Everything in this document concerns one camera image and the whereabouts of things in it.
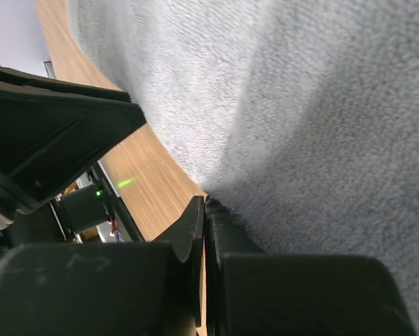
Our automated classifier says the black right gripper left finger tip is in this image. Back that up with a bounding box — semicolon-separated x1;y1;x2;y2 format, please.
0;196;205;335

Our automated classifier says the light grey panda towel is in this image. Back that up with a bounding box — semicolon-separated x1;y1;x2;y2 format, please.
67;1;419;334

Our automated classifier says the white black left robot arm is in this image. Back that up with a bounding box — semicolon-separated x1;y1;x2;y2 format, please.
0;66;146;261

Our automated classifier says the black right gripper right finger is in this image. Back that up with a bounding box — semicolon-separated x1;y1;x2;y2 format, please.
205;198;415;335

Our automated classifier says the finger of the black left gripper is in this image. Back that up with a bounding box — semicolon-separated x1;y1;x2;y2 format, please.
0;66;146;214

